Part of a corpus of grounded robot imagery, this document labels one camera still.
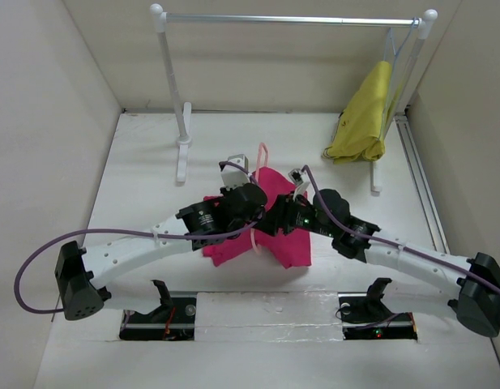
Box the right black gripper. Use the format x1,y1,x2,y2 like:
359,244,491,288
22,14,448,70
248,190,335,238

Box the pink trousers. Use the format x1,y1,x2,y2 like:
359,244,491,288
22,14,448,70
202,167,311,268

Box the pink plastic hanger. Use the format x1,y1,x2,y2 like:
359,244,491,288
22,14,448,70
250,142,269,255

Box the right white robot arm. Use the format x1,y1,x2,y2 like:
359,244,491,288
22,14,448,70
256,189,500,338

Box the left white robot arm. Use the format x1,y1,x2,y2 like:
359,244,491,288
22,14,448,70
54,183,267,322

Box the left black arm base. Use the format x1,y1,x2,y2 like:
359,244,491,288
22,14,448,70
119,280,198,342

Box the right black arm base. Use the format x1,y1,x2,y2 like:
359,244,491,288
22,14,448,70
335,277,418,341

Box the light blue plastic hanger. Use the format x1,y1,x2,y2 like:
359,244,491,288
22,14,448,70
380,18,421,140

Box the yellow garment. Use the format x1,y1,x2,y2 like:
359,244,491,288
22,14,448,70
323,61,400,164

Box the white and silver clothes rack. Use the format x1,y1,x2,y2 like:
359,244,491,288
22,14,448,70
150,3,438,185

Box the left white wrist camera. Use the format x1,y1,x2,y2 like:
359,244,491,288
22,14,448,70
219,154,250,190

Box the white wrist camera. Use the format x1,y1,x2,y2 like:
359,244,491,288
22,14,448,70
288,169,310,200
219,154,250,190

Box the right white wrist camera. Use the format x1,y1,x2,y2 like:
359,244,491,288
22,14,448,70
288,169,310,200

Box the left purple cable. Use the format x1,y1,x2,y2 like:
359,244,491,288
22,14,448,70
13,160,261,333

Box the purple cable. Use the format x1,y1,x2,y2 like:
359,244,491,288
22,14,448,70
13,160,261,333
300,164,500,330

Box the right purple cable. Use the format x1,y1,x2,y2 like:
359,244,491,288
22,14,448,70
300,164,500,330

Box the aluminium rail right side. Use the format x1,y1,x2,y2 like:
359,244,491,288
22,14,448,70
395,114,450,254

